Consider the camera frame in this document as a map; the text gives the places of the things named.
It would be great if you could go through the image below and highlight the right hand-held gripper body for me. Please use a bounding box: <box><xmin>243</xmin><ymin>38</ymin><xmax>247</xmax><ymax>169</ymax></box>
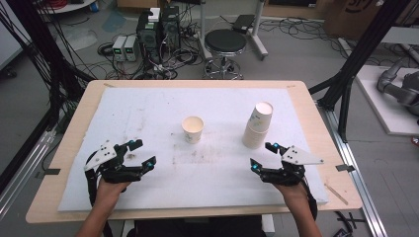
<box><xmin>260</xmin><ymin>145</ymin><xmax>324</xmax><ymax>186</ymax></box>

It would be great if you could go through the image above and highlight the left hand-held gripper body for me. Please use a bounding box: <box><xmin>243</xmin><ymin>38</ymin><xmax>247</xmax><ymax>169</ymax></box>
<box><xmin>83</xmin><ymin>139</ymin><xmax>146</xmax><ymax>185</ymax></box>

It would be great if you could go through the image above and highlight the stack of white paper cups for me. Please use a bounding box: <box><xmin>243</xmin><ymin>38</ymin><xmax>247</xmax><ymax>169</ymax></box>
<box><xmin>241</xmin><ymin>101</ymin><xmax>275</xmax><ymax>150</ymax></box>

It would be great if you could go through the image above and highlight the floral white paper cup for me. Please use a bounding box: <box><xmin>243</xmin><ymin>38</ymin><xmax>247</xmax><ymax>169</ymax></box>
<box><xmin>181</xmin><ymin>116</ymin><xmax>206</xmax><ymax>145</ymax></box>

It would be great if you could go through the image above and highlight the person's left hand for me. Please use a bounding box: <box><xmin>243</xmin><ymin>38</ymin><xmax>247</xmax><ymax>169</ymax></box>
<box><xmin>95</xmin><ymin>179</ymin><xmax>132</xmax><ymax>207</ymax></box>

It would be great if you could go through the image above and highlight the person's right hand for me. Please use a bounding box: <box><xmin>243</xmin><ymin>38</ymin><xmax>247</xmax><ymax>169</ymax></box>
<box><xmin>273</xmin><ymin>183</ymin><xmax>310</xmax><ymax>207</ymax></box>

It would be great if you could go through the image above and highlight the thin wooden stick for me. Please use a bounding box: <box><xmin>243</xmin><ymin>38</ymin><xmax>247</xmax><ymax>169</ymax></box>
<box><xmin>323</xmin><ymin>183</ymin><xmax>350</xmax><ymax>206</ymax></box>

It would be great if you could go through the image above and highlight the white foam mat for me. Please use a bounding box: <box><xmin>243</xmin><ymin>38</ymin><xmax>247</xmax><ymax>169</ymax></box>
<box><xmin>57</xmin><ymin>86</ymin><xmax>330</xmax><ymax>212</ymax></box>

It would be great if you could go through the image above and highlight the black tape strip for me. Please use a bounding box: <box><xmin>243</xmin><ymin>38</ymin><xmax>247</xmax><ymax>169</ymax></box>
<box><xmin>335</xmin><ymin>163</ymin><xmax>357</xmax><ymax>173</ymax></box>
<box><xmin>35</xmin><ymin>167</ymin><xmax>61</xmax><ymax>180</ymax></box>

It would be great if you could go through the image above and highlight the wooden table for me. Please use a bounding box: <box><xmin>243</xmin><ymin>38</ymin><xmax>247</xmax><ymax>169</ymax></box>
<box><xmin>25</xmin><ymin>79</ymin><xmax>364</xmax><ymax>225</ymax></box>

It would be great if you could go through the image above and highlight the person's dark clothing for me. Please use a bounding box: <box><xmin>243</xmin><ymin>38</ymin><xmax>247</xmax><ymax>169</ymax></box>
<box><xmin>126</xmin><ymin>215</ymin><xmax>269</xmax><ymax>237</ymax></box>

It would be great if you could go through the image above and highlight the grey bench power supply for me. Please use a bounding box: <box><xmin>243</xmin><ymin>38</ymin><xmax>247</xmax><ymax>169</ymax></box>
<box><xmin>124</xmin><ymin>35</ymin><xmax>140</xmax><ymax>63</ymax></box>
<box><xmin>112</xmin><ymin>35</ymin><xmax>127</xmax><ymax>62</ymax></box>

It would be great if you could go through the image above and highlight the white base board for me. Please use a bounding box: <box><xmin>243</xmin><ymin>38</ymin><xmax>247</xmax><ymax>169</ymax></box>
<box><xmin>355</xmin><ymin>63</ymin><xmax>419</xmax><ymax>137</ymax></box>

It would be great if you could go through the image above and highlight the black round stool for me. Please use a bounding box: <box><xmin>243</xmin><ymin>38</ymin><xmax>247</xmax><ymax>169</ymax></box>
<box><xmin>203</xmin><ymin>29</ymin><xmax>248</xmax><ymax>81</ymax></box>

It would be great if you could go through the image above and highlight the black computer tower with fan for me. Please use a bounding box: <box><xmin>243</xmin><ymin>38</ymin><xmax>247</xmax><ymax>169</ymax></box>
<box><xmin>161</xmin><ymin>5</ymin><xmax>182</xmax><ymax>51</ymax></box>

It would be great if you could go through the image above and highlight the black flat device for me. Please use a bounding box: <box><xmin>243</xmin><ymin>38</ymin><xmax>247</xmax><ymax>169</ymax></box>
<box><xmin>231</xmin><ymin>14</ymin><xmax>257</xmax><ymax>35</ymax></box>

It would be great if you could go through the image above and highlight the small white box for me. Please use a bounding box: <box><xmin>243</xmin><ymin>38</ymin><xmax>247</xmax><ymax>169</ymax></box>
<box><xmin>147</xmin><ymin>7</ymin><xmax>162</xmax><ymax>24</ymax></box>

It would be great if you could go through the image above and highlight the printed cardboard box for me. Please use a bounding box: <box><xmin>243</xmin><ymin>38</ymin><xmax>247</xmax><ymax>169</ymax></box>
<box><xmin>324</xmin><ymin>0</ymin><xmax>384</xmax><ymax>40</ymax></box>

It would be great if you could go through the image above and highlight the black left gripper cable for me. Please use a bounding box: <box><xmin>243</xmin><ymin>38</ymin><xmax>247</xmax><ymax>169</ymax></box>
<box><xmin>84</xmin><ymin>150</ymin><xmax>101</xmax><ymax>207</ymax></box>

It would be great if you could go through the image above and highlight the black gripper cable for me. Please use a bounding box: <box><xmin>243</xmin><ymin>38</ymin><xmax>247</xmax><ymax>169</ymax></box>
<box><xmin>84</xmin><ymin>150</ymin><xmax>101</xmax><ymax>207</ymax></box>
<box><xmin>299</xmin><ymin>177</ymin><xmax>319</xmax><ymax>221</ymax></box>

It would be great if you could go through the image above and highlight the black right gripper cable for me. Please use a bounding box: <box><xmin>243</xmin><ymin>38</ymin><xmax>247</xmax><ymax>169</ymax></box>
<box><xmin>299</xmin><ymin>177</ymin><xmax>319</xmax><ymax>221</ymax></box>

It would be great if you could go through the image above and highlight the aluminium floor rail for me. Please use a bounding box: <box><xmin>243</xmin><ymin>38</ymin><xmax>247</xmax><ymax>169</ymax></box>
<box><xmin>316</xmin><ymin>101</ymin><xmax>389</xmax><ymax>237</ymax></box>
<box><xmin>0</xmin><ymin>127</ymin><xmax>57</xmax><ymax>219</ymax></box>

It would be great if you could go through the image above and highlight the tangle of floor cables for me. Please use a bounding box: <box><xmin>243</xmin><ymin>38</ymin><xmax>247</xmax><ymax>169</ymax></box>
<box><xmin>97</xmin><ymin>40</ymin><xmax>203</xmax><ymax>81</ymax></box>

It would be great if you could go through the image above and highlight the black metal frame post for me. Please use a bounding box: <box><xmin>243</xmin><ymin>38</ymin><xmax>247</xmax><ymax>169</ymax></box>
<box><xmin>308</xmin><ymin>0</ymin><xmax>413</xmax><ymax>143</ymax></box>
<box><xmin>6</xmin><ymin>0</ymin><xmax>85</xmax><ymax>103</ymax></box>

